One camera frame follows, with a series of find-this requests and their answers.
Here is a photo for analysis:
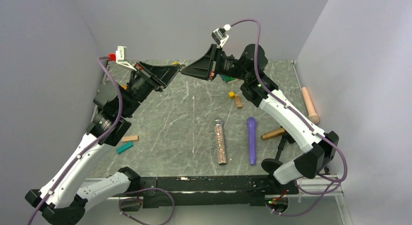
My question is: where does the small yellow cube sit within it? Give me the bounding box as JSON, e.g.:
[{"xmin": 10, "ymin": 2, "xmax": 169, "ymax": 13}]
[{"xmin": 228, "ymin": 91, "xmax": 235, "ymax": 99}]

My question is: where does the purple cable under table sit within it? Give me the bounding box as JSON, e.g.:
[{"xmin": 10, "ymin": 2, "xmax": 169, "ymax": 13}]
[{"xmin": 118, "ymin": 187, "xmax": 176, "ymax": 225}]

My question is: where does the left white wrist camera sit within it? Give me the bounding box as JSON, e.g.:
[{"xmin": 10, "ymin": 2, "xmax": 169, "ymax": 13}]
[{"xmin": 107, "ymin": 46, "xmax": 136, "ymax": 71}]

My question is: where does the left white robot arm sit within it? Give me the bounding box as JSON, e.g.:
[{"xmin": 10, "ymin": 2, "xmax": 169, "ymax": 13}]
[{"xmin": 25, "ymin": 62, "xmax": 183, "ymax": 225}]

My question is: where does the small tan wooden block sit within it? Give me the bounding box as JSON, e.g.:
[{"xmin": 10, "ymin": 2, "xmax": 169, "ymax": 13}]
[{"xmin": 234, "ymin": 94, "xmax": 243, "ymax": 109}]

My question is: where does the peach wooden rolling pin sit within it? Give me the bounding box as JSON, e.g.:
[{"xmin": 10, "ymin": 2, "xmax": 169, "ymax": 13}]
[{"xmin": 301, "ymin": 87, "xmax": 320, "ymax": 124}]

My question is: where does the black microphone stand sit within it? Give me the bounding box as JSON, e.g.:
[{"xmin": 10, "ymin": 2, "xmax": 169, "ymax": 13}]
[{"xmin": 261, "ymin": 134, "xmax": 295, "ymax": 175}]

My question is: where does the orange horseshoe with lego blocks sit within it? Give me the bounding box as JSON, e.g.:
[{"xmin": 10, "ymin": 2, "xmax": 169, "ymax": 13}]
[{"xmin": 220, "ymin": 75, "xmax": 238, "ymax": 84}]

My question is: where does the glitter microphone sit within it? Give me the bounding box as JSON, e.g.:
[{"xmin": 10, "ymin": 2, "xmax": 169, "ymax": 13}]
[{"xmin": 213, "ymin": 118, "xmax": 227, "ymax": 165}]

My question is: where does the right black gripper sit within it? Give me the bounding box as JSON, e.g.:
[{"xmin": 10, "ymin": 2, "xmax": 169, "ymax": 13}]
[{"xmin": 182, "ymin": 44, "xmax": 251, "ymax": 81}]

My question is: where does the teal wooden block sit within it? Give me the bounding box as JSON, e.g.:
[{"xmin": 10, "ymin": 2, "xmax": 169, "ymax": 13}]
[{"xmin": 116, "ymin": 141, "xmax": 133, "ymax": 154}]

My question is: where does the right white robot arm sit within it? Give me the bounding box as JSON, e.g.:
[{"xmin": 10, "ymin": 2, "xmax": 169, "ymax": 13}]
[{"xmin": 181, "ymin": 44, "xmax": 339, "ymax": 194}]

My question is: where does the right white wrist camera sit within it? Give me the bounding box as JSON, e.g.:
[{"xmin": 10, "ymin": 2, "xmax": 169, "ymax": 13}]
[{"xmin": 211, "ymin": 24, "xmax": 231, "ymax": 48}]

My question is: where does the gold microphone on stand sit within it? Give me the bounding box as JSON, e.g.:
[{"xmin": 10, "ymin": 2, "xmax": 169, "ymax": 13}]
[{"xmin": 260, "ymin": 127, "xmax": 287, "ymax": 140}]

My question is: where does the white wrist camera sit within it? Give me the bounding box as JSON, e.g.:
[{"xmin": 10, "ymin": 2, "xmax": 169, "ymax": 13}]
[
  {"xmin": 107, "ymin": 46, "xmax": 136, "ymax": 71},
  {"xmin": 211, "ymin": 24, "xmax": 231, "ymax": 48}
]

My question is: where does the purple microphone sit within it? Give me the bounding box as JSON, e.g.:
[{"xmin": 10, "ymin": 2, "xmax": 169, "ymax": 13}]
[{"xmin": 246, "ymin": 117, "xmax": 257, "ymax": 166}]

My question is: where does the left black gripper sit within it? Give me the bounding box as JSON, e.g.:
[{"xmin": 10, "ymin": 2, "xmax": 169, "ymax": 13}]
[{"xmin": 120, "ymin": 60, "xmax": 182, "ymax": 118}]

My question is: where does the black front rail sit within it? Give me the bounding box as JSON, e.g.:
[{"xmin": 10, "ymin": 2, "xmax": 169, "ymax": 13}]
[{"xmin": 107, "ymin": 175, "xmax": 300, "ymax": 208}]

